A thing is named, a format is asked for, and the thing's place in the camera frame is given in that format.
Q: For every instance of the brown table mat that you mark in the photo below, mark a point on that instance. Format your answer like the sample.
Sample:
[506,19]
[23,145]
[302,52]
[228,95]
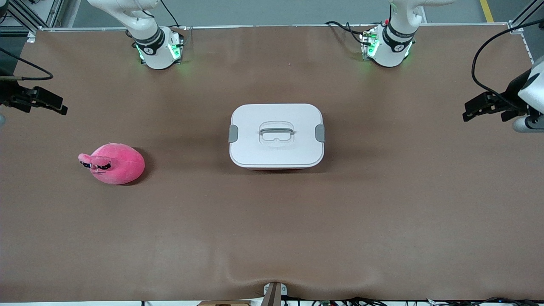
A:
[272,233]

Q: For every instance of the pink plastic box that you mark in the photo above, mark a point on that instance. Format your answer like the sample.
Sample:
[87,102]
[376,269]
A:
[276,168]

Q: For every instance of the aluminium frame profile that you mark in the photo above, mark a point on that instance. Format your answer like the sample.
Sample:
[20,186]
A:
[54,10]
[525,15]

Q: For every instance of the white box lid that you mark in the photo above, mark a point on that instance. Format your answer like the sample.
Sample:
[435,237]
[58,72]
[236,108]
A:
[255,144]

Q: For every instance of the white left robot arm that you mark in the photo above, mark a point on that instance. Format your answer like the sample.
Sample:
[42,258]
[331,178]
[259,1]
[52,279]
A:
[393,46]

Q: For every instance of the brown cardboard piece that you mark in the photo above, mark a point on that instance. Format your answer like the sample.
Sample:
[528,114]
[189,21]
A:
[223,303]

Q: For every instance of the pink plush toy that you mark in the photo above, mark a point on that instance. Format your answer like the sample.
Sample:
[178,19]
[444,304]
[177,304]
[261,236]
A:
[121,165]

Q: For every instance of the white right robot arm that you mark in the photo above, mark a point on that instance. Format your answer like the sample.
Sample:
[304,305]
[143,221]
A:
[157,51]

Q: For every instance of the wooden camera mount post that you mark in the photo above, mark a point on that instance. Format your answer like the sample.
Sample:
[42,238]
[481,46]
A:
[274,295]

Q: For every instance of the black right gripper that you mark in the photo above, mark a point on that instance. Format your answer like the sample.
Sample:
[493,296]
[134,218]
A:
[8,92]

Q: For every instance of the aluminium table edge rail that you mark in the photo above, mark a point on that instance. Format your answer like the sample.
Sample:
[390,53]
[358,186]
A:
[276,25]

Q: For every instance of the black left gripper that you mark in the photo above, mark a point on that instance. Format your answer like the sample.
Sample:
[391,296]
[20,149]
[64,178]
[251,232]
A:
[511,98]

